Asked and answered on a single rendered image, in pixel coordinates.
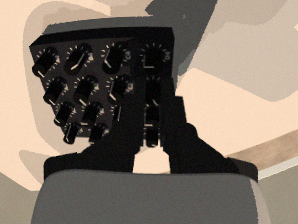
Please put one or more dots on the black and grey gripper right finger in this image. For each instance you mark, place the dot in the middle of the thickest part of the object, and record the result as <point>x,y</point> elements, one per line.
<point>180,138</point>

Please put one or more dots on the black knob box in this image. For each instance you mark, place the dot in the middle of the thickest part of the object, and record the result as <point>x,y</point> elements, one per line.
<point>122,53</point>

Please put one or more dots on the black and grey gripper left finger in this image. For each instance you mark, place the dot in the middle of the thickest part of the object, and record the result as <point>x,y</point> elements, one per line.
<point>113,151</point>

